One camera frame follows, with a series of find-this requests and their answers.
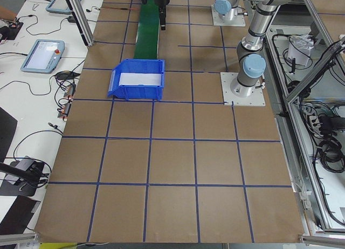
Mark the black power adapter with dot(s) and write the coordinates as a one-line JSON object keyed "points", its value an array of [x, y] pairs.
{"points": [[71, 19]]}

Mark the teach pendant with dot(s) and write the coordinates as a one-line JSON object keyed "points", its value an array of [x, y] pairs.
{"points": [[44, 56], [58, 6]]}

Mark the far teach pendant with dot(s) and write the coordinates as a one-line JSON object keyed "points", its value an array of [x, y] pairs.
{"points": [[58, 6]]}

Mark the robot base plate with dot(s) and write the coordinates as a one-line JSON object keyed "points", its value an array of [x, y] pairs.
{"points": [[235, 94], [235, 17]]}

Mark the left blue bin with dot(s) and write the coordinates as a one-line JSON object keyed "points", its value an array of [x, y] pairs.
{"points": [[140, 91]]}

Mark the black monitor stand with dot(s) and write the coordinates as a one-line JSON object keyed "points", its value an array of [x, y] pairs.
{"points": [[21, 177]]}

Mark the aluminium frame post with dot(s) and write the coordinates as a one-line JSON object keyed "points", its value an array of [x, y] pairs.
{"points": [[81, 22]]}

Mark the near teach pendant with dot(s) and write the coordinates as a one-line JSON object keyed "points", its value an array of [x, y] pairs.
{"points": [[44, 56]]}

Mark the green conveyor belt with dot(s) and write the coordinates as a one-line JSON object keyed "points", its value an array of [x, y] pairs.
{"points": [[146, 46]]}

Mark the white foam pad left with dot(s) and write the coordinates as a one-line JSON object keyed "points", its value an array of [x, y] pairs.
{"points": [[134, 79]]}

